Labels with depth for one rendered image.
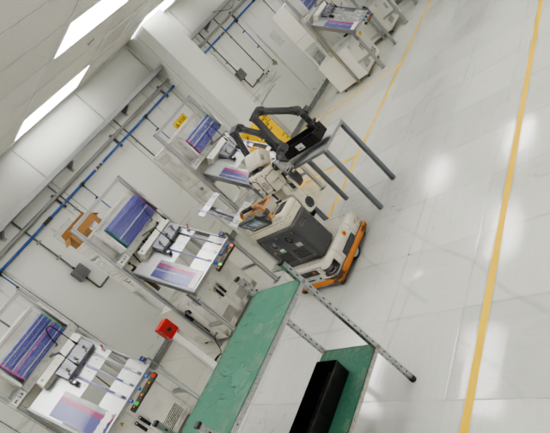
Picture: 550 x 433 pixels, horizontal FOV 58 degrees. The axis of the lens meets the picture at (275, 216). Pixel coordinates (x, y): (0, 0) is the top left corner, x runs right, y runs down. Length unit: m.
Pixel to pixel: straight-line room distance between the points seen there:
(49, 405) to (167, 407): 0.98
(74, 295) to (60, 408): 2.11
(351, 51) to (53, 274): 5.45
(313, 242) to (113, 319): 3.19
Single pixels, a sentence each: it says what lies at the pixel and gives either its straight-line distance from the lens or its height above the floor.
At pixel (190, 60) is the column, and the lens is 7.76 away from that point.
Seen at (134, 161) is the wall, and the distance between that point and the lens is 7.16.
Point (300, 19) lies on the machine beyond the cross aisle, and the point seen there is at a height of 1.39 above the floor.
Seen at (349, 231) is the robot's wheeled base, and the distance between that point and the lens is 4.35.
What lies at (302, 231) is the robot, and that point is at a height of 0.58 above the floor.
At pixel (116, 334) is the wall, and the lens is 6.47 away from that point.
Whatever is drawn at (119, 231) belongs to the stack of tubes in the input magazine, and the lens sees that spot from 5.06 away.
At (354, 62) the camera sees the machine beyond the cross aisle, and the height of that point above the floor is 0.34.
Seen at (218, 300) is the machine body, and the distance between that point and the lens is 5.20.
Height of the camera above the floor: 2.02
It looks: 17 degrees down
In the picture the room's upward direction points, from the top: 48 degrees counter-clockwise
